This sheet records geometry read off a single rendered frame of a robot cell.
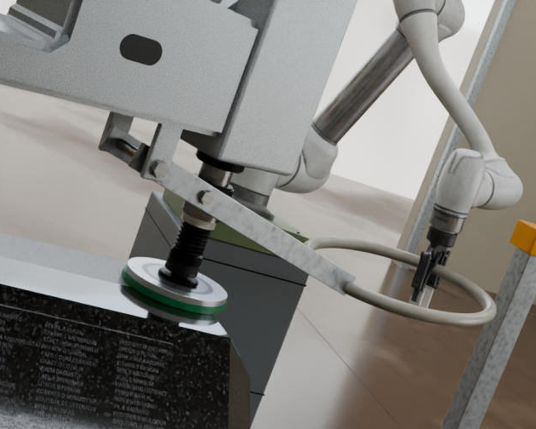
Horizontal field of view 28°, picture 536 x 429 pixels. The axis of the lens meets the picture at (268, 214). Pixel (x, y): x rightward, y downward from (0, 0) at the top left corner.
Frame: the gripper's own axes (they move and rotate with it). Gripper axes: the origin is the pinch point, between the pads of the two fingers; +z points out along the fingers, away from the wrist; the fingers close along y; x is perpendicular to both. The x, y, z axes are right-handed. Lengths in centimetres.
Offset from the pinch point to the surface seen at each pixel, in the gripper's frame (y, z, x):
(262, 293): 11.4, 13.7, -39.7
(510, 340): -61, 17, 8
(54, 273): 111, -7, -26
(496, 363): -59, 25, 7
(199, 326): 96, -5, -1
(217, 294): 82, -7, -8
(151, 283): 96, -8, -15
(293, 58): 86, -57, -4
